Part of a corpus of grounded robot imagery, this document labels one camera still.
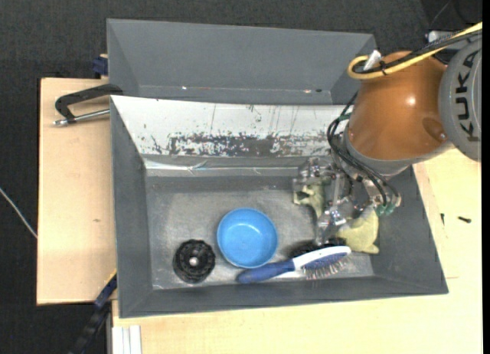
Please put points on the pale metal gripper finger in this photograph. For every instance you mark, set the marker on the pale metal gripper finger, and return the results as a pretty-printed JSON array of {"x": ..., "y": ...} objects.
[
  {"x": 312, "y": 173},
  {"x": 332, "y": 219}
]

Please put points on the pale yellow soft toy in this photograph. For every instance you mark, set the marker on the pale yellow soft toy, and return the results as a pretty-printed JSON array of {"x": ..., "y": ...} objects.
[{"x": 361, "y": 231}]

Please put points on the blue and white hairbrush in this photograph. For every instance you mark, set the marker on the blue and white hairbrush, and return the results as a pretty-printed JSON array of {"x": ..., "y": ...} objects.
[{"x": 275, "y": 268}]

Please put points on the blue bowl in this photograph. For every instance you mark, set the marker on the blue bowl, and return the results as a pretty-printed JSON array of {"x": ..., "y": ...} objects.
[{"x": 247, "y": 238}]

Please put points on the small black screw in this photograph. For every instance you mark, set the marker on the small black screw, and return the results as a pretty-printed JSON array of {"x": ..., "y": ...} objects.
[{"x": 465, "y": 219}]

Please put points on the grey metal bin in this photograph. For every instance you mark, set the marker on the grey metal bin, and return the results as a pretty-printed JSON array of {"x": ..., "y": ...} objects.
[{"x": 183, "y": 210}]

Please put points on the black round ribbed disc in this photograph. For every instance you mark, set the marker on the black round ribbed disc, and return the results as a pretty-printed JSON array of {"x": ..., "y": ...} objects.
[{"x": 193, "y": 262}]

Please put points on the pale wood flat board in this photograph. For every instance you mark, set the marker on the pale wood flat board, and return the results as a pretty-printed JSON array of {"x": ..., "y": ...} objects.
[{"x": 76, "y": 191}]

